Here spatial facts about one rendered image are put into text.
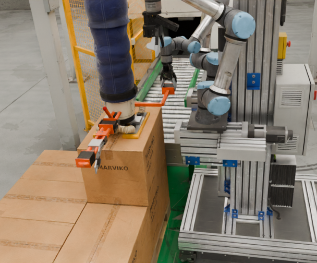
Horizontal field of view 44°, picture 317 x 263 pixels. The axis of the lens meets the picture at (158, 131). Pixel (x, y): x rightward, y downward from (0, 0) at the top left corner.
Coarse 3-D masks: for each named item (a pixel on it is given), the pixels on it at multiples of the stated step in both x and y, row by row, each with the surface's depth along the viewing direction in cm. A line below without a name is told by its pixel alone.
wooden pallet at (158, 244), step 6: (168, 204) 306; (168, 210) 307; (168, 216) 308; (162, 222) 285; (162, 228) 297; (162, 234) 291; (162, 240) 286; (156, 246) 280; (156, 252) 276; (156, 258) 269
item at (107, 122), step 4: (104, 120) 226; (108, 120) 225; (112, 120) 225; (116, 120) 223; (100, 124) 219; (104, 124) 218; (108, 124) 218; (112, 124) 218; (116, 124) 225; (100, 128) 220; (104, 128) 219; (112, 128) 218; (116, 128) 222; (112, 132) 219
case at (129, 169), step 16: (160, 112) 268; (144, 128) 244; (160, 128) 269; (80, 144) 233; (112, 144) 230; (128, 144) 229; (144, 144) 227; (160, 144) 270; (112, 160) 227; (128, 160) 225; (144, 160) 226; (160, 160) 272; (96, 176) 236; (112, 176) 233; (128, 176) 231; (144, 176) 229; (96, 192) 242; (112, 192) 239; (128, 192) 237; (144, 192) 234
